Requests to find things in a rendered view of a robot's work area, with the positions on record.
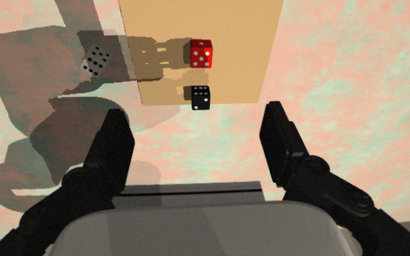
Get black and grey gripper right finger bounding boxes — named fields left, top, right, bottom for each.
left=259, top=101, right=410, bottom=256

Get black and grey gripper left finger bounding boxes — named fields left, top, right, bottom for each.
left=0, top=109, right=135, bottom=256

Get tan flat mat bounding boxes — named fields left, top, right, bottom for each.
left=119, top=0, right=284, bottom=106

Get red die with white pips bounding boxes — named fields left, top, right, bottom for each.
left=190, top=39, right=213, bottom=68

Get black die with white pips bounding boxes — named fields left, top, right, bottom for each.
left=191, top=86, right=211, bottom=110

